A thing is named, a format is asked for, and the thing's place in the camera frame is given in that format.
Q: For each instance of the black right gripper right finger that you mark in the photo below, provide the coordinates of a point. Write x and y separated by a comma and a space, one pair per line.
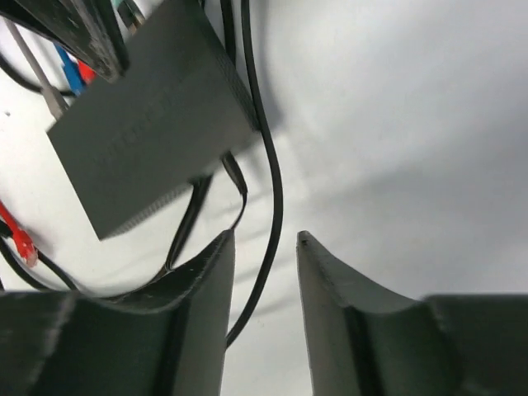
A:
364, 339

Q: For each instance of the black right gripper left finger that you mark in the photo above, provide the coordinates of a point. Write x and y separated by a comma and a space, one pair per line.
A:
167, 338

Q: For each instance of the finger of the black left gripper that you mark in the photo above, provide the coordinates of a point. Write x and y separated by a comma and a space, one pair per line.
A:
87, 29

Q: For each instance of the black network switch box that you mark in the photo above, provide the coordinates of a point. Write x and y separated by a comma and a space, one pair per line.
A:
129, 147

